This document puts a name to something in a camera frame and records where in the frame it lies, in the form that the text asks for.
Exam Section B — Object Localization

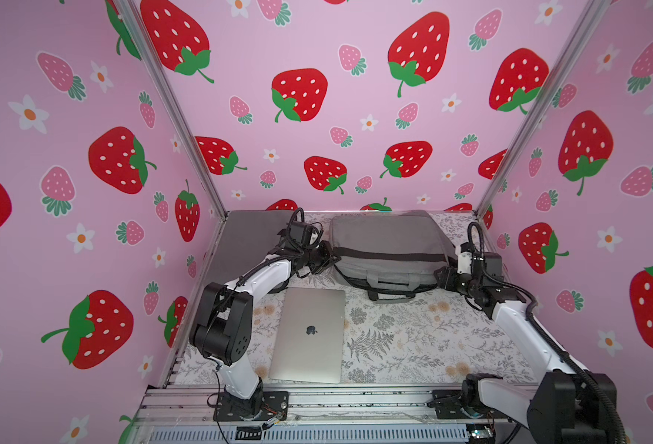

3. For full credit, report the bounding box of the aluminium post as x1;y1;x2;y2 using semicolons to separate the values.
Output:
117;0;228;222
474;0;611;221

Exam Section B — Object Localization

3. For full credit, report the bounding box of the grey zippered laptop sleeve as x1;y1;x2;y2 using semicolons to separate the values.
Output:
201;210;293;288

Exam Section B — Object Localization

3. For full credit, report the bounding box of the right rear aluminium post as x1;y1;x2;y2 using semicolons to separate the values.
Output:
474;0;611;221

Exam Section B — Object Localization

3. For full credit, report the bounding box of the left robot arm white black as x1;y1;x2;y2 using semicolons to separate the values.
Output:
189;207;341;416

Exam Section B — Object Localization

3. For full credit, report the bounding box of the left rear aluminium post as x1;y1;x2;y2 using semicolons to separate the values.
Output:
117;0;228;222

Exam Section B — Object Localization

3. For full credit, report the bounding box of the grey laptop bag black strap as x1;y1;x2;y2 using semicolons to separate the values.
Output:
327;209;458;303

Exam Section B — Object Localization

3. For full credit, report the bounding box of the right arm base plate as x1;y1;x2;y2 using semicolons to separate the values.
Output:
426;390;506;420

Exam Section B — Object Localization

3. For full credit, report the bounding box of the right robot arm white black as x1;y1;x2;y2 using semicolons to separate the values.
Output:
438;222;626;443

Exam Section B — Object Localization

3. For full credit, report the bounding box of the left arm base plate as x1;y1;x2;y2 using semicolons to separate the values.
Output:
213;391;289;422

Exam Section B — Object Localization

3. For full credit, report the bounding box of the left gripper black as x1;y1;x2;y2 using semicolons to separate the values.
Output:
299;240;341;274

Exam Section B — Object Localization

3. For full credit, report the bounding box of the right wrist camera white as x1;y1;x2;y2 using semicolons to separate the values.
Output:
456;247;473;275

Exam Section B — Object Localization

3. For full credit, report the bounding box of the silver laptop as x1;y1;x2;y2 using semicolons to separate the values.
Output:
269;288;346;384

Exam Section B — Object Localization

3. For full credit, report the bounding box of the aluminium frame rail front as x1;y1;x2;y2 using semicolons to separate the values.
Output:
127;384;532;443

